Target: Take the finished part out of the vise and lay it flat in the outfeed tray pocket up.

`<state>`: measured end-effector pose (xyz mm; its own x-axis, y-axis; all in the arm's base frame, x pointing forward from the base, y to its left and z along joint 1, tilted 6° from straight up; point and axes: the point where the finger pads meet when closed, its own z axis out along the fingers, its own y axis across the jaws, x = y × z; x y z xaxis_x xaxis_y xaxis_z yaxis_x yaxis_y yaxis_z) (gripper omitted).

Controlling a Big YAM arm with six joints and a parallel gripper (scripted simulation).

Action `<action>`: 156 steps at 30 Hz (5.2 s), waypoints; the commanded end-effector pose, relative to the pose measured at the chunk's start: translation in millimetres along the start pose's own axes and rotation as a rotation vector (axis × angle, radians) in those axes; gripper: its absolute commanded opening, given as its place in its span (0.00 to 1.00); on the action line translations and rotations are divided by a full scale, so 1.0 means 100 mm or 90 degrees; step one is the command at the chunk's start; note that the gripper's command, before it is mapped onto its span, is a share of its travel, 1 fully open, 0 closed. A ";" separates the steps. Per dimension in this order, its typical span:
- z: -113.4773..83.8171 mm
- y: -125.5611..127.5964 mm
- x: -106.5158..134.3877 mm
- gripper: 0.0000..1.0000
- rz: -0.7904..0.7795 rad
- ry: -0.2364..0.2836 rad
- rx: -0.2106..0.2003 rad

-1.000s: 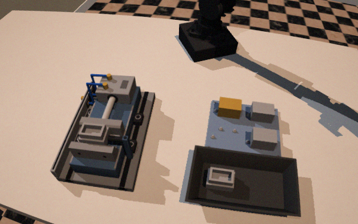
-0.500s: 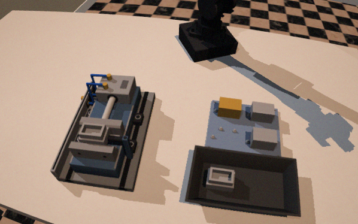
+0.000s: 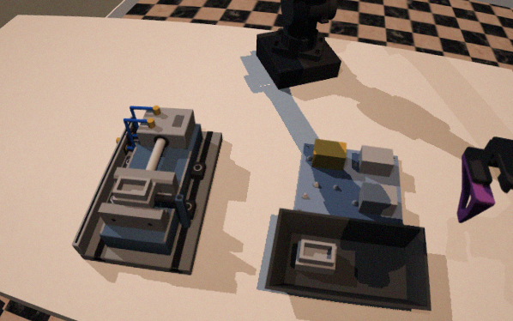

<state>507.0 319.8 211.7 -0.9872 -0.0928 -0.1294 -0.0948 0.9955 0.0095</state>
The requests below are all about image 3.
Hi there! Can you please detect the brass-yellow block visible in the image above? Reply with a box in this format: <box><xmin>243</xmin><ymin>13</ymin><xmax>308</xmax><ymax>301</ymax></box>
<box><xmin>311</xmin><ymin>139</ymin><xmax>347</xmax><ymax>171</ymax></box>

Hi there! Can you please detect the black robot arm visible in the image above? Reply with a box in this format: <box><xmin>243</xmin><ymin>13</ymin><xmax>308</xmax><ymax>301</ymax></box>
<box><xmin>271</xmin><ymin>0</ymin><xmax>337</xmax><ymax>62</ymax></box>

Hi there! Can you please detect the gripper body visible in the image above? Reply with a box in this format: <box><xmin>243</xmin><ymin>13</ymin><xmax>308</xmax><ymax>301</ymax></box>
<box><xmin>464</xmin><ymin>136</ymin><xmax>513</xmax><ymax>193</ymax></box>

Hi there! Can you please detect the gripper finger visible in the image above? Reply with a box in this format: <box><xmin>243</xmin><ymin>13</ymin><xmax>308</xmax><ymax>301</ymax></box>
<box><xmin>457</xmin><ymin>153</ymin><xmax>495</xmax><ymax>223</ymax></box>

